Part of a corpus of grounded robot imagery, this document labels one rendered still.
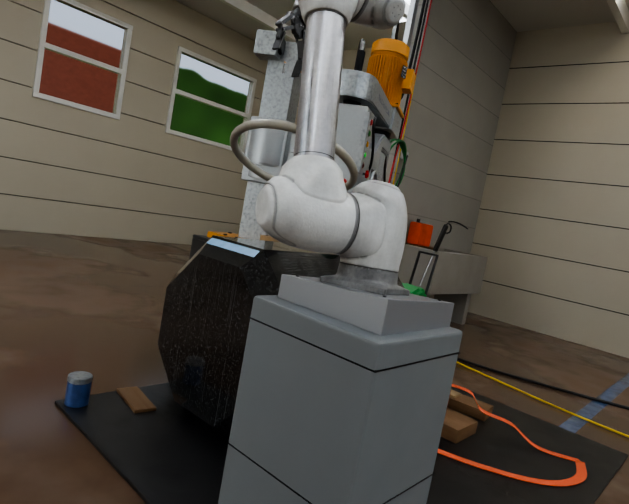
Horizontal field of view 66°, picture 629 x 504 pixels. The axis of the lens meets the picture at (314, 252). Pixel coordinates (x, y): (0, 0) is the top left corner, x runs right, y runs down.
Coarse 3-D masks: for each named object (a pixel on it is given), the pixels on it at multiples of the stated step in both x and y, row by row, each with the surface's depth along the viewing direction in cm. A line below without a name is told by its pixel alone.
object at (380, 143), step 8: (376, 136) 278; (384, 136) 285; (376, 144) 271; (384, 144) 287; (376, 152) 269; (384, 152) 298; (368, 160) 254; (376, 160) 274; (368, 168) 258; (376, 168) 278
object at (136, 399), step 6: (120, 390) 231; (126, 390) 232; (132, 390) 234; (138, 390) 235; (126, 396) 226; (132, 396) 227; (138, 396) 228; (144, 396) 229; (126, 402) 222; (132, 402) 221; (138, 402) 222; (144, 402) 223; (150, 402) 224; (132, 408) 216; (138, 408) 216; (144, 408) 217; (150, 408) 219
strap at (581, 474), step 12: (480, 408) 267; (504, 420) 260; (456, 456) 229; (564, 456) 252; (492, 468) 224; (576, 468) 241; (528, 480) 218; (540, 480) 220; (552, 480) 223; (564, 480) 225; (576, 480) 227
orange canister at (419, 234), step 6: (414, 222) 554; (414, 228) 552; (420, 228) 548; (426, 228) 556; (432, 228) 567; (408, 234) 558; (414, 234) 552; (420, 234) 549; (426, 234) 559; (408, 240) 557; (414, 240) 552; (420, 240) 551; (426, 240) 562; (420, 246) 548; (426, 246) 569
